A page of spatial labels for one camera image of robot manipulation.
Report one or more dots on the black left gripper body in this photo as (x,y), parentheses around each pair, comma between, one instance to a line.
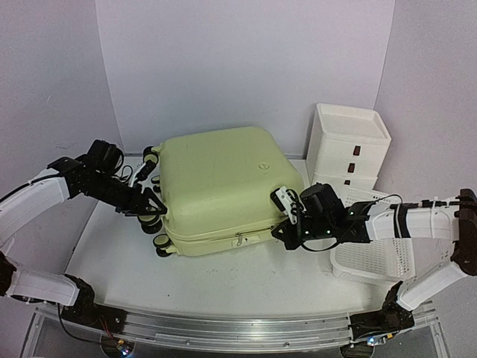
(103,192)

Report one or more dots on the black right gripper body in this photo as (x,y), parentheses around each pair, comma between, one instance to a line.
(320,228)

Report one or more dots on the pale green hard-shell suitcase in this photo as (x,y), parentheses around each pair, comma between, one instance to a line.
(216,187)

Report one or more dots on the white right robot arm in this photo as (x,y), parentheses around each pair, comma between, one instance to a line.
(442,231)

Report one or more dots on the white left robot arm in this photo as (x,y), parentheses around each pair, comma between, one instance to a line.
(41,222)

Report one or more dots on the white three-drawer storage cabinet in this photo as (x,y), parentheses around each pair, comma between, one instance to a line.
(347,146)

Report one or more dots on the white plastic mesh basket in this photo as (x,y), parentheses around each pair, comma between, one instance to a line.
(379,262)

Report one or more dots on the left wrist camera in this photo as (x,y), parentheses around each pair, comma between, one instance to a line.
(138,175)

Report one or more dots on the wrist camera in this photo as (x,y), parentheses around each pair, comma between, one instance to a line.
(138,175)
(282,198)

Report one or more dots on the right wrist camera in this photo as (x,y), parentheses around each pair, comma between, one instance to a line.
(282,198)

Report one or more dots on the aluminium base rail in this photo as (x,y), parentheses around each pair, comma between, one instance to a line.
(242,335)

